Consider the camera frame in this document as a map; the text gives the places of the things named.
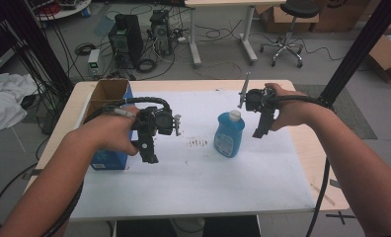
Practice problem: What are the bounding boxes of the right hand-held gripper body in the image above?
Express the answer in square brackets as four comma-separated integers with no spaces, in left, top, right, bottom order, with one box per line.
[244,87,280,139]

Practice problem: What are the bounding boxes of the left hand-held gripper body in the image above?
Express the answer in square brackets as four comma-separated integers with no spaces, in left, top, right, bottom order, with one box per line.
[130,107,175,165]

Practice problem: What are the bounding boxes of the blue bottle with white cap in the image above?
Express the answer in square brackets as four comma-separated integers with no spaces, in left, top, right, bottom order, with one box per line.
[213,109,246,159]

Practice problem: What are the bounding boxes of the cardboard box with blue outside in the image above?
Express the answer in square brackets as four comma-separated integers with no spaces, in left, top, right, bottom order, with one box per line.
[81,78,136,171]

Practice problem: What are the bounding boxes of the person's right hand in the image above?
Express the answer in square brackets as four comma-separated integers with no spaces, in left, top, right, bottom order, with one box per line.
[264,82,312,132]

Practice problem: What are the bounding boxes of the person's left hand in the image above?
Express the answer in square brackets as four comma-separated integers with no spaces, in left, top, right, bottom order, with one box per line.
[84,105,141,157]

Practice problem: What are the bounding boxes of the white table mat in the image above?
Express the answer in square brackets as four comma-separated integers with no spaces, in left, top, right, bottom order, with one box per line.
[69,89,317,221]

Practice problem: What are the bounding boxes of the white power supply unit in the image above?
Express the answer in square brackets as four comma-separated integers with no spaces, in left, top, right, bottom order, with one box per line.
[87,48,102,79]

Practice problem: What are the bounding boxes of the white-legged wooden desk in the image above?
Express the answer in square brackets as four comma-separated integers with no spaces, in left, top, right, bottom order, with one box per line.
[184,0,287,69]

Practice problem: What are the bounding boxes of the large black computer tower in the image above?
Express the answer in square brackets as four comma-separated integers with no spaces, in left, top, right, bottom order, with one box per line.
[108,13,145,70]

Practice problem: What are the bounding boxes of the black swivel stool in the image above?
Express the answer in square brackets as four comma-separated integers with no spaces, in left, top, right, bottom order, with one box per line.
[259,0,322,69]

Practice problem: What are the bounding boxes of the small black computer tower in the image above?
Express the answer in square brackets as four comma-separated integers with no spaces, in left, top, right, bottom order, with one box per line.
[149,9,174,56]

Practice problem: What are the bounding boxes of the grey floor mat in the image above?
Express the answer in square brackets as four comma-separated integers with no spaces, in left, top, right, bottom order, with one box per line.
[293,83,378,140]

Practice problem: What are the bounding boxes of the grey tape strip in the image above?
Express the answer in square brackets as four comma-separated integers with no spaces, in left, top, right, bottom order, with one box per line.
[21,168,43,181]

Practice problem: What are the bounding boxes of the open brown cardboard box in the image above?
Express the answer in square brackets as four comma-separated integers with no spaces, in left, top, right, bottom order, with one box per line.
[366,15,391,84]

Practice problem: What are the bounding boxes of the round white table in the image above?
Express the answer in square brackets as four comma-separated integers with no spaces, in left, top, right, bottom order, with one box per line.
[28,0,93,22]

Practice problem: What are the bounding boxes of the black tape cross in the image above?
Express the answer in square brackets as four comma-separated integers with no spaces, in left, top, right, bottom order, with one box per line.
[325,210,356,226]

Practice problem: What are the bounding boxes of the white cloth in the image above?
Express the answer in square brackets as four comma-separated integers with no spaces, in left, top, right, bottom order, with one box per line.
[0,71,39,133]

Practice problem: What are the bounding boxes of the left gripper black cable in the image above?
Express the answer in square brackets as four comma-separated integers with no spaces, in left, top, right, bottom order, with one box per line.
[41,96,172,237]

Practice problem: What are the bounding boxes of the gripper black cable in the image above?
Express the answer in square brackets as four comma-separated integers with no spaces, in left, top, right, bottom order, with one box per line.
[41,96,172,237]
[272,94,332,237]

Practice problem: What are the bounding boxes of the coiled black cable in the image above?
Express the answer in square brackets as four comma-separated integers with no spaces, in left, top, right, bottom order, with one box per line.
[135,57,159,74]
[74,41,97,56]

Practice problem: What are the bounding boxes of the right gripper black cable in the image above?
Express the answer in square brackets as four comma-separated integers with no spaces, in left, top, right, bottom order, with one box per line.
[272,94,332,237]

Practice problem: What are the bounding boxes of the black metal stand with cables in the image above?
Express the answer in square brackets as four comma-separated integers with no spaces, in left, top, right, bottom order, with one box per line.
[4,0,75,101]

